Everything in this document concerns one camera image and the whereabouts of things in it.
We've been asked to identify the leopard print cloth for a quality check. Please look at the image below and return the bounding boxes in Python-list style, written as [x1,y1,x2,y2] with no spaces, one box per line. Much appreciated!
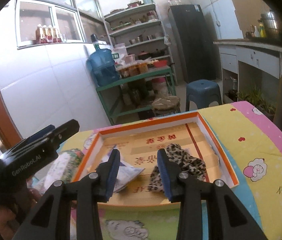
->
[147,144,207,192]

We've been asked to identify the white kitchen counter cabinet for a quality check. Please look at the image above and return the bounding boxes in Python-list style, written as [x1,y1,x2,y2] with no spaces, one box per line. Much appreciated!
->
[213,39,282,124]

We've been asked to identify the blue water jug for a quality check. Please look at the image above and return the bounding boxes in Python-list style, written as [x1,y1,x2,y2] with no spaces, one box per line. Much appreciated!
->
[87,34,120,87]

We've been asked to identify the person's left hand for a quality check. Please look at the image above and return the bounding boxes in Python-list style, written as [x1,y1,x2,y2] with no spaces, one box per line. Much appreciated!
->
[0,188,43,240]

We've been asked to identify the black refrigerator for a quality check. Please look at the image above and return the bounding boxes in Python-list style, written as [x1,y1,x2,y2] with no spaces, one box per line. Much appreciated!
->
[168,4,216,83]

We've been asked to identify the blue plastic stool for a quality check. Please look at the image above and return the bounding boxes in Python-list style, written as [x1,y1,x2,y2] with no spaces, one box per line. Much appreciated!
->
[185,79,222,112]

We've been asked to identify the white shelving rack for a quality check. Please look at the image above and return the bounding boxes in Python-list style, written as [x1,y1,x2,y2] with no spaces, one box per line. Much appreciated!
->
[103,2,178,82]

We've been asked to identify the white purple printed packet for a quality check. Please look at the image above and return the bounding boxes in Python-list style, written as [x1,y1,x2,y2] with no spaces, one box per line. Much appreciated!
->
[97,146,144,198]

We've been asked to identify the orange cardboard box tray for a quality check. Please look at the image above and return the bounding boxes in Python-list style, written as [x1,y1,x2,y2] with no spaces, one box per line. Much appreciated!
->
[73,112,239,211]

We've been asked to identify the round cushioned stool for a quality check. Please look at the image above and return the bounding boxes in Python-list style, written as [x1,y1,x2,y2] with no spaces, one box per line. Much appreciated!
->
[151,95,180,116]

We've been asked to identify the yellow green bottle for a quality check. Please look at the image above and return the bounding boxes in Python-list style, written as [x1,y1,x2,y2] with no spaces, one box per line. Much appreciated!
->
[259,22,267,38]

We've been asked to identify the red plastic basin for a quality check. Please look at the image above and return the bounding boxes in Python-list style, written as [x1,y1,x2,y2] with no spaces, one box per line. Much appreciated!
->
[153,60,168,68]

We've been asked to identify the steel stock pot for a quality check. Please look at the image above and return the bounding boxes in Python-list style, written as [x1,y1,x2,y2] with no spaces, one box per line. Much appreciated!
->
[261,10,282,41]

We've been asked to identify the green metal table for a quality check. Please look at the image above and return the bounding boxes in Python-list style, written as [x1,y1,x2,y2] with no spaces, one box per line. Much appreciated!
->
[96,66,176,125]

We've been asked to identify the floral tissue pack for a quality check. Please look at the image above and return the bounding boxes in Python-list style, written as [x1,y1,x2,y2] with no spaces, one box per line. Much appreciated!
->
[33,148,84,195]

